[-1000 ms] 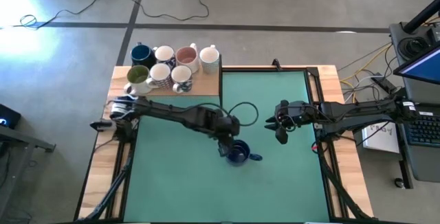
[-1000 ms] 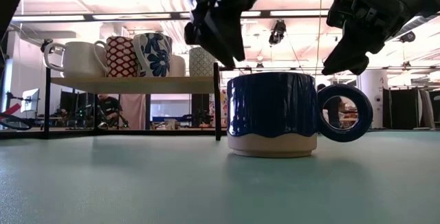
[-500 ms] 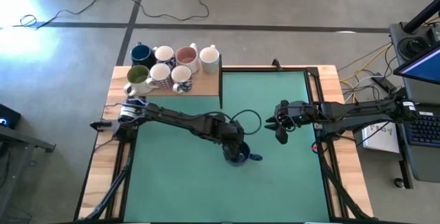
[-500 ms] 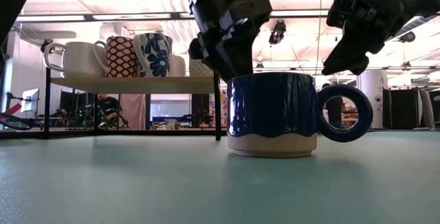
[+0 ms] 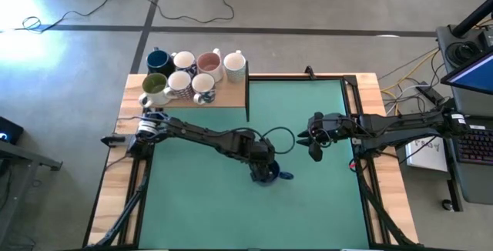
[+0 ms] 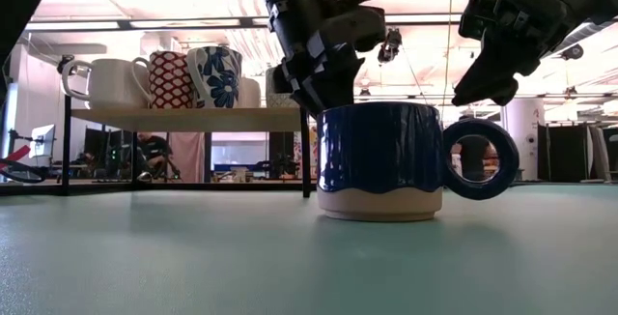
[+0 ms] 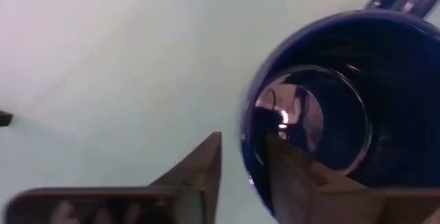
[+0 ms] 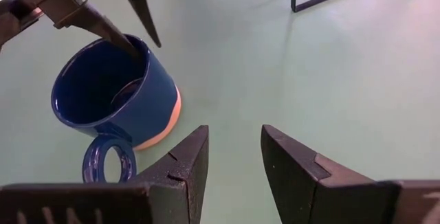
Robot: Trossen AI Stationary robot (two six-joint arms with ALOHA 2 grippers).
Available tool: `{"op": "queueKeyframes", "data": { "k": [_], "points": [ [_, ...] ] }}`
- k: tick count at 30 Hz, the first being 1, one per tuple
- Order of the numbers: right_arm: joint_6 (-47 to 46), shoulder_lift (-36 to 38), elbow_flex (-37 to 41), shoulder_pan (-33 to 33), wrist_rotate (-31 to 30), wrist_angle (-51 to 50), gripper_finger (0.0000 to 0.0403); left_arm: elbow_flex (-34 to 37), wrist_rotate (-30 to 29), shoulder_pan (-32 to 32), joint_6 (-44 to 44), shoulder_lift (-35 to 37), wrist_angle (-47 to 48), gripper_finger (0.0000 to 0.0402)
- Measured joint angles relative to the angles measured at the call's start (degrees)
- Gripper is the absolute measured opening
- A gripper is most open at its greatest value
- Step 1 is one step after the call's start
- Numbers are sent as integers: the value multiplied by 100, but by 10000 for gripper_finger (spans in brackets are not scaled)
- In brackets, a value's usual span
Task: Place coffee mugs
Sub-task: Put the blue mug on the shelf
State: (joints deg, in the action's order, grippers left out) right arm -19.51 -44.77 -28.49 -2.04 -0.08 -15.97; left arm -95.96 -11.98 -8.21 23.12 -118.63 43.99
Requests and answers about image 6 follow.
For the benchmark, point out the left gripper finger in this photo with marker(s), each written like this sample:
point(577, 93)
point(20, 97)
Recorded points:
point(340, 83)
point(299, 88)

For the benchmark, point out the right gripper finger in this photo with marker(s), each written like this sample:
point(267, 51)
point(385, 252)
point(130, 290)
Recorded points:
point(492, 78)

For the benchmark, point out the white mug pale blue pattern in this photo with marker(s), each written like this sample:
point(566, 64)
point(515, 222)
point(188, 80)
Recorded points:
point(270, 102)

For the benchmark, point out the white mug pink inside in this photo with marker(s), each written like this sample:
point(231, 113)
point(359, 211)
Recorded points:
point(250, 94)

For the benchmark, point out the white mug blue flower print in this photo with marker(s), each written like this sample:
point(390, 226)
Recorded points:
point(219, 83)

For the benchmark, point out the white mug red lattice print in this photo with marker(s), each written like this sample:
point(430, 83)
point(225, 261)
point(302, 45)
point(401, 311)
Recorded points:
point(169, 83)

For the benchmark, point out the white mug green inside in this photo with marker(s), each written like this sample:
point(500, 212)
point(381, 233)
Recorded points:
point(111, 85)

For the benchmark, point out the white monitor on arm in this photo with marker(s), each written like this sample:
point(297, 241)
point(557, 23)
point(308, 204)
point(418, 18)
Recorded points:
point(42, 140)

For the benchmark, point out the hanging black ceiling device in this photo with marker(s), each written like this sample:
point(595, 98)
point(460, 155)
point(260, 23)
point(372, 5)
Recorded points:
point(390, 44)

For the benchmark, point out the person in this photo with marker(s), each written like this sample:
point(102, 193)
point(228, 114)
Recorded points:
point(475, 158)
point(153, 153)

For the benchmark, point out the black room divider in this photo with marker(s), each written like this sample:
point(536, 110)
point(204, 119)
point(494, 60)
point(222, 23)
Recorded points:
point(570, 153)

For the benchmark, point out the pink cloth panel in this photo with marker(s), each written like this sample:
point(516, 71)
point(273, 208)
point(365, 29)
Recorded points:
point(186, 156)

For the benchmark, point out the green table mat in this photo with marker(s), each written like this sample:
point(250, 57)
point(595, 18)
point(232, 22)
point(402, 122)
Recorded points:
point(193, 257)

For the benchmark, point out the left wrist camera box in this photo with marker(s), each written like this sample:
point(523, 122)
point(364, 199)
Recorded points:
point(359, 27)

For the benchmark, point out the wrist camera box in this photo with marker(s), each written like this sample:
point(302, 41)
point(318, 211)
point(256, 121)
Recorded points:
point(475, 15)
point(359, 27)

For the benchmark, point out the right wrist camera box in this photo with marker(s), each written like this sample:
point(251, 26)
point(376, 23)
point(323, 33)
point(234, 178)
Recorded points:
point(475, 15)

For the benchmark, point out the black metal table frame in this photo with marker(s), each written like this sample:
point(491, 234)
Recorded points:
point(19, 6)

